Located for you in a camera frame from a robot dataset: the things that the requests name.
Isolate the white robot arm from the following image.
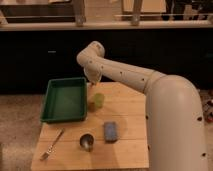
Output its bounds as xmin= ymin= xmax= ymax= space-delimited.
xmin=76 ymin=41 xmax=209 ymax=171

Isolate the green plastic tray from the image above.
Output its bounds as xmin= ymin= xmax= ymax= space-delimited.
xmin=40 ymin=77 xmax=87 ymax=123

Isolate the green plastic cup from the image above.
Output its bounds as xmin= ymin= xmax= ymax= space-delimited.
xmin=93 ymin=93 xmax=105 ymax=108

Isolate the blue sponge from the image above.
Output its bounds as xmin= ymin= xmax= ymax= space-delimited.
xmin=104 ymin=122 xmax=118 ymax=142

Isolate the wooden table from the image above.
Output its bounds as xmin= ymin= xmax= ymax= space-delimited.
xmin=31 ymin=82 xmax=149 ymax=171

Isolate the small metal cup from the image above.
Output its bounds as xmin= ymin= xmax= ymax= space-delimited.
xmin=80 ymin=134 xmax=94 ymax=152

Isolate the metal fork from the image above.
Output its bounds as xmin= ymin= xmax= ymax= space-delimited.
xmin=40 ymin=129 xmax=65 ymax=161

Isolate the wooden rail shelf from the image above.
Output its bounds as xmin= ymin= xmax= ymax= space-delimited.
xmin=0 ymin=0 xmax=213 ymax=31

